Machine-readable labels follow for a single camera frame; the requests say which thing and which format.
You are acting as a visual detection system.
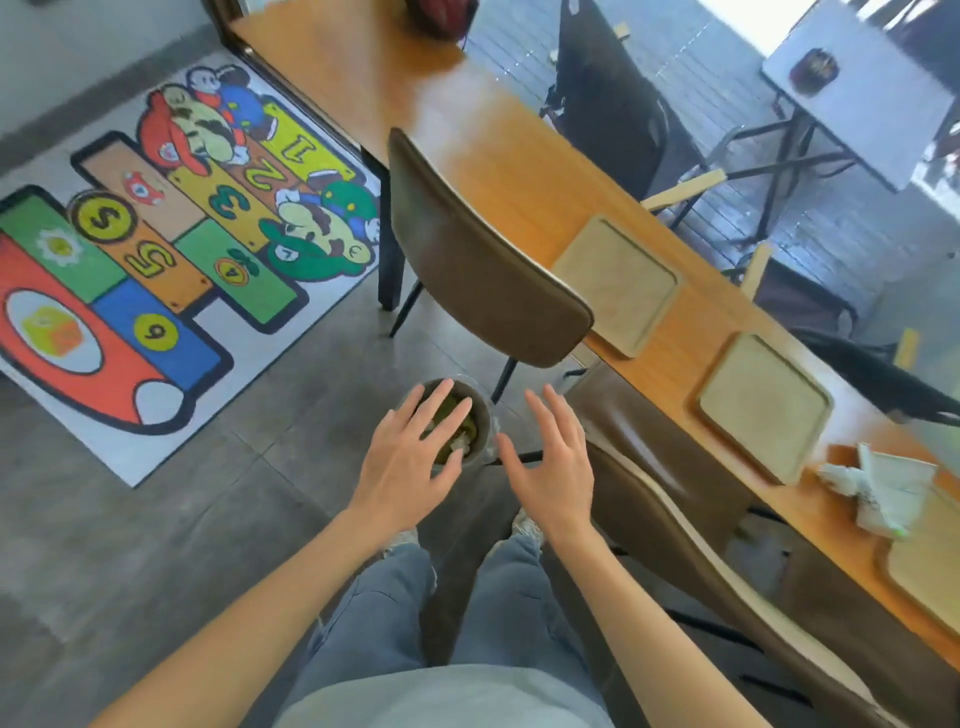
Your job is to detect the dark round ashtray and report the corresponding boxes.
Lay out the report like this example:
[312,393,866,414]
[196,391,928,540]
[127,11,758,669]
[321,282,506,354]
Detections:
[789,47,840,96]

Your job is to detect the white outdoor table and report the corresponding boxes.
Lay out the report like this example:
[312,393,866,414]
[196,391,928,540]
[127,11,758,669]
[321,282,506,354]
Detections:
[705,0,958,249]

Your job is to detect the black folding chair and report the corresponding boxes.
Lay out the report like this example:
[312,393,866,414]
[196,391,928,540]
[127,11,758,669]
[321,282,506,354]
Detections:
[540,0,729,230]
[738,241,960,430]

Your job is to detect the colourful cartoon floor mat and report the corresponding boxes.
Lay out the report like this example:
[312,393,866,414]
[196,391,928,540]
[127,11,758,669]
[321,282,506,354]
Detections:
[0,51,384,489]

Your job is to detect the round grey waste bin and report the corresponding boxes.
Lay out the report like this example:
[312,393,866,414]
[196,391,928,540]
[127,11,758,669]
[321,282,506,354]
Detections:
[396,375,502,472]

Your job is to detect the green rubbish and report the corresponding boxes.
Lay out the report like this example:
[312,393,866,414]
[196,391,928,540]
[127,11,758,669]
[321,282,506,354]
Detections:
[431,391,478,460]

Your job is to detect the blue jeans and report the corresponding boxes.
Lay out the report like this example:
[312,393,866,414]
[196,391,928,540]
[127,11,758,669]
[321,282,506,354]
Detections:
[281,532,610,710]

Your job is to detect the person's left forearm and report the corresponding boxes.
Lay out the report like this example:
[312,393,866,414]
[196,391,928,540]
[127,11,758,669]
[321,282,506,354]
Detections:
[88,508,421,728]

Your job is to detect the person's right forearm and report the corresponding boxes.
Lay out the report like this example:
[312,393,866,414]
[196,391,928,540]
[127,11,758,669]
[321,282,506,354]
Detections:
[541,523,775,728]

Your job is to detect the long wooden table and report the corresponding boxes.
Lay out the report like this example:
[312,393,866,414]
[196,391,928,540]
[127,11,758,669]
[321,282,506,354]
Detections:
[227,0,960,670]

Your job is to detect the brown leather chair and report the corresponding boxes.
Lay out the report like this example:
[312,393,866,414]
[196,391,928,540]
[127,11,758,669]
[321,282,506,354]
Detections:
[385,127,596,406]
[561,363,905,728]

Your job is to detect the person's left hand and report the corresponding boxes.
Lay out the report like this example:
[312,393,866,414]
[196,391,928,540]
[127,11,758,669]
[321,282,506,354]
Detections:
[351,378,474,528]

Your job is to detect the person's right hand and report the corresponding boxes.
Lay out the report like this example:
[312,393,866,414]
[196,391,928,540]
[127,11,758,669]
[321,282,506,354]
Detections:
[495,384,598,547]

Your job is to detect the dark red bag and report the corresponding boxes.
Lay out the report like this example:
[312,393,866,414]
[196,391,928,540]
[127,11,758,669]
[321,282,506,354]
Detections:
[405,0,481,43]

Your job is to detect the light grey shirt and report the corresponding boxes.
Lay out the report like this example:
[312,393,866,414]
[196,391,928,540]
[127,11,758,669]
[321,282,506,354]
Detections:
[273,663,618,728]

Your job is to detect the crumpled white paper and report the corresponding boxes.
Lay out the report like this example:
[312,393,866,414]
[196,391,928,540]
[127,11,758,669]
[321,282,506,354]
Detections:
[815,442,939,543]

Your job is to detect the beige square tray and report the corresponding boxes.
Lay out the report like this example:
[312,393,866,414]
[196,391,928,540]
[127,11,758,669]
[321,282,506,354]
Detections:
[551,213,684,360]
[880,486,960,639]
[695,331,836,487]

